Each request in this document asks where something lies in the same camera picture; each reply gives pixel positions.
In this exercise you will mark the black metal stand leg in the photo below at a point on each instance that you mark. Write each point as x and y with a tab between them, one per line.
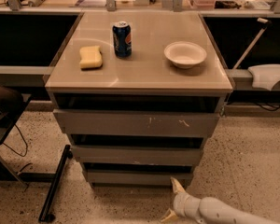
45	215

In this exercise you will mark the grey top drawer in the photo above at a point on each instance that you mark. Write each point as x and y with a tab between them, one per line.
135	123

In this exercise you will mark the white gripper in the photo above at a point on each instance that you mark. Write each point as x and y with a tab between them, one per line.
181	203

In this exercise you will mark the blue Pepsi can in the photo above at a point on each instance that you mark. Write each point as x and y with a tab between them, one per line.
122	39

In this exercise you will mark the grey drawer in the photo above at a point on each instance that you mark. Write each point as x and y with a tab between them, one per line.
138	156
135	123
128	178

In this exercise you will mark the yellow sponge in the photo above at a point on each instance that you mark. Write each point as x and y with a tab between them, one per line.
90	57

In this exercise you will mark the black chair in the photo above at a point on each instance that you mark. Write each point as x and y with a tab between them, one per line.
12	104

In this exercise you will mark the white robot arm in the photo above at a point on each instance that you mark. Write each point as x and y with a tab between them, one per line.
207	210

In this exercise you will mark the white bowl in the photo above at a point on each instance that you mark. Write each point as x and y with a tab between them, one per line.
185	55

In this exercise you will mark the grey drawer cabinet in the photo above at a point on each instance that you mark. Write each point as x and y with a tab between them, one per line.
146	81

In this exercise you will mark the white stick with handle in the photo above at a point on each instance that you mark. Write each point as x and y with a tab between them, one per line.
265	24

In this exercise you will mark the grey middle drawer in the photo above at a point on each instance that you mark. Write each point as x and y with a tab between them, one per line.
138	156

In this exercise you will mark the grey bottom drawer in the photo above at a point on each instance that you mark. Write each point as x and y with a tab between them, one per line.
128	178

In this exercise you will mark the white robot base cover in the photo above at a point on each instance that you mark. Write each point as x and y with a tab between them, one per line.
265	76

